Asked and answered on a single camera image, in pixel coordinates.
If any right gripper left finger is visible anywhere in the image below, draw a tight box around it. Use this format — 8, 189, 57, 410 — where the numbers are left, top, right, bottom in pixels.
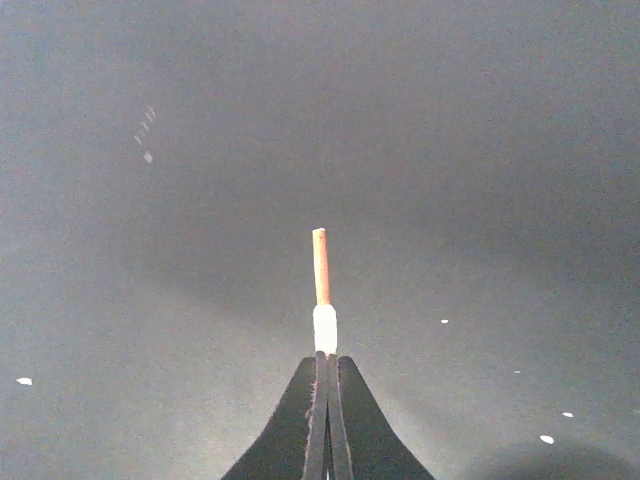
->
224, 352, 328, 480

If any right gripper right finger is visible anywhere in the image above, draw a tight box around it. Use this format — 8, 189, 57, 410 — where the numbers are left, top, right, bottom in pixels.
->
324, 355, 433, 480

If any white shoelace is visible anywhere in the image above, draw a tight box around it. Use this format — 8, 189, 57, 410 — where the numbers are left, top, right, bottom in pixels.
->
312, 228, 338, 355

